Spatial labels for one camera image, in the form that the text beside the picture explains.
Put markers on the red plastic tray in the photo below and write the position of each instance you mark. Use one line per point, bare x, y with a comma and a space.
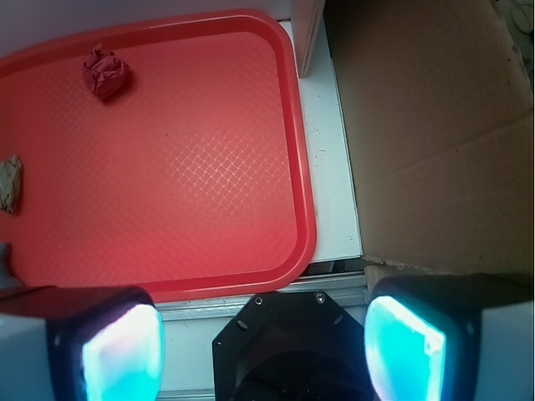
190, 181

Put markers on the white vertical panel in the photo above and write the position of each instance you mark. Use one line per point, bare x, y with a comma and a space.
306, 16

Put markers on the crumpled red paper ball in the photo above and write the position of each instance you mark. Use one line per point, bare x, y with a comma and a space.
103, 72

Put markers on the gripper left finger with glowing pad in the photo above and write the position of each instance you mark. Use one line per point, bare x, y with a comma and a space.
80, 343

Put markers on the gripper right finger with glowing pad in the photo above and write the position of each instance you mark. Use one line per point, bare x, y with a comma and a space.
451, 337

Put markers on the black octagonal mount plate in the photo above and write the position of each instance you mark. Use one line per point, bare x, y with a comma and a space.
291, 346

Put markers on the brown cardboard box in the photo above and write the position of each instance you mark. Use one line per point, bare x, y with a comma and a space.
438, 112

